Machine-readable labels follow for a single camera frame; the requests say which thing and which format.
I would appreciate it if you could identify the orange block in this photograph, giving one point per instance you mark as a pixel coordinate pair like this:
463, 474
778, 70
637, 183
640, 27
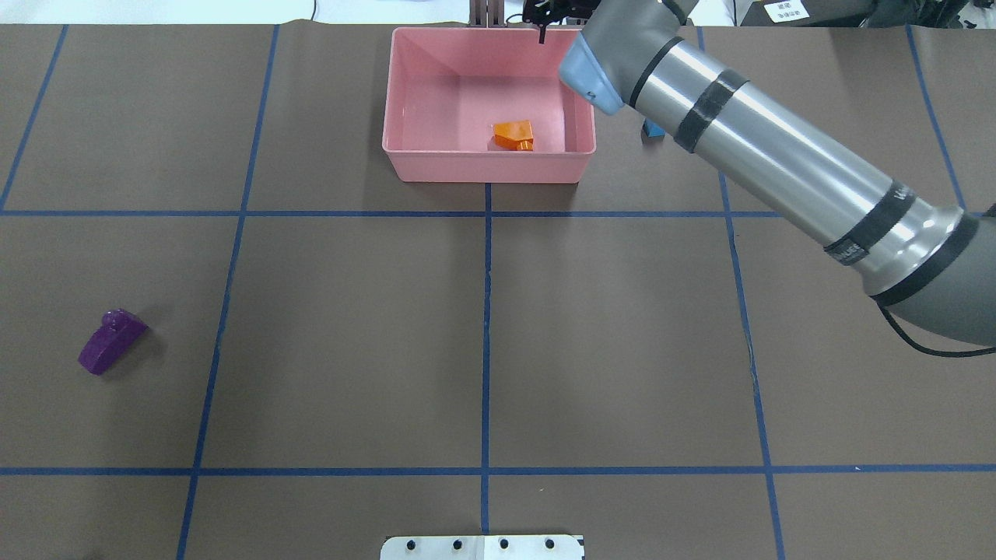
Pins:
514, 135

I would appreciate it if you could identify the small blue block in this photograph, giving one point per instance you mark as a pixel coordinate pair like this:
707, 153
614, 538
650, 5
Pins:
652, 132

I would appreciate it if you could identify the purple block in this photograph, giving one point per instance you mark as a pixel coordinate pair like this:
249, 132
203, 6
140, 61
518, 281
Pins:
119, 330

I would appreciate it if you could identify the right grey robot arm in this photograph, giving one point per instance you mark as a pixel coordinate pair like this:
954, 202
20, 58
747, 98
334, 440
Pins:
930, 266

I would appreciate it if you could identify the pink plastic box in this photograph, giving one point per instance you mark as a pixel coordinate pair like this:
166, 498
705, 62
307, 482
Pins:
448, 86

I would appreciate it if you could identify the brown paper table mat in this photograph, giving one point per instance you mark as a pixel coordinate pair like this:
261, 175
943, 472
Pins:
649, 359

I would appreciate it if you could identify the aluminium frame post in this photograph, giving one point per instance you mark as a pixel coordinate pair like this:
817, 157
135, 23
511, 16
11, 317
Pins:
486, 13

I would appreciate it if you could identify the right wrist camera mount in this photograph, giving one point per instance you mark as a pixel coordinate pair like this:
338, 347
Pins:
542, 14

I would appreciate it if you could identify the white camera mast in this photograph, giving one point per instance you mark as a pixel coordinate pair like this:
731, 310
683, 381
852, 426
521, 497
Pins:
511, 546

